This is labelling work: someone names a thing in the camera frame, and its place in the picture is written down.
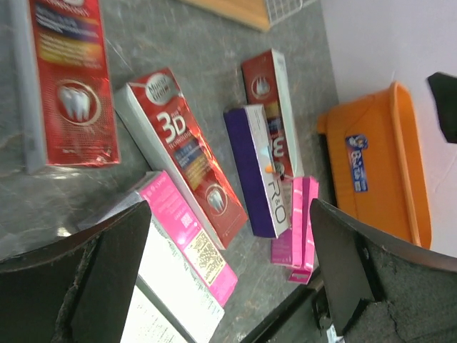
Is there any pink toothpaste box left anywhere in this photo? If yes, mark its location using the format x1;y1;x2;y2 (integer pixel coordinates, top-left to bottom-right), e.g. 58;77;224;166
137;171;238;307

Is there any silver toothpaste box right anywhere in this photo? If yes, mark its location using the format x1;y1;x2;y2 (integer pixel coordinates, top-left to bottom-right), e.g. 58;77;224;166
78;192;226;343

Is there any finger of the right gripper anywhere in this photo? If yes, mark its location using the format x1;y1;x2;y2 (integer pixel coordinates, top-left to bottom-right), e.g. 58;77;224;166
427;72;457;144

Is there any white wire wooden shelf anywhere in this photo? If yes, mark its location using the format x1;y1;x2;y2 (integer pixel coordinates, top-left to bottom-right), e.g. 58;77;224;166
184;0;315;32

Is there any pink toothpaste box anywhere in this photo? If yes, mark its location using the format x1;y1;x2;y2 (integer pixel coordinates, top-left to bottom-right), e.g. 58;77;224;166
137;171;238;307
271;177;304;269
288;177;319;284

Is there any red 3d toothpaste box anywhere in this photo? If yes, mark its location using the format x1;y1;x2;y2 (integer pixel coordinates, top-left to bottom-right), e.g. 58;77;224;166
114;68;248;250
9;0;121;173

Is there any silver toothpaste box left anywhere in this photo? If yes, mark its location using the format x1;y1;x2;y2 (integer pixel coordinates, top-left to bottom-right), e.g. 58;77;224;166
120;276;186;343

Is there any red toothpaste box silver side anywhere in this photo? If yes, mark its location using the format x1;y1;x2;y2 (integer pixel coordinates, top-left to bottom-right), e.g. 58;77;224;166
241;49;304;179

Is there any orange plastic basket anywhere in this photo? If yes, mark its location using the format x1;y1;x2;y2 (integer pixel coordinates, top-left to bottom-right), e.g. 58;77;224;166
317;81;432;249

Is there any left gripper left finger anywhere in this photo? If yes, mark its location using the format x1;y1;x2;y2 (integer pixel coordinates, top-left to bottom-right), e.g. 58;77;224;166
1;201;151;342

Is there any pink toothpaste box right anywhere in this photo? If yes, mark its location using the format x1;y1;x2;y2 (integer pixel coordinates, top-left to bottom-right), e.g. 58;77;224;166
288;177;319;284

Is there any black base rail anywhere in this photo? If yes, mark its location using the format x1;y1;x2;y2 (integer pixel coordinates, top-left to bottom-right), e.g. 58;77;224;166
242;269;333;342

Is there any pink toothpaste box centre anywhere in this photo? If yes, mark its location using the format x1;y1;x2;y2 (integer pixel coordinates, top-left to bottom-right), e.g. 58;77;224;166
271;177;304;269

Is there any silver R&O toothpaste box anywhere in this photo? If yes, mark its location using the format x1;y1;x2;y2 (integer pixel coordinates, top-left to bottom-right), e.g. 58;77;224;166
224;104;288;239

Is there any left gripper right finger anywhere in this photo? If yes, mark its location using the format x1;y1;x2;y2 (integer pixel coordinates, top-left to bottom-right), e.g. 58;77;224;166
310;199;456;342

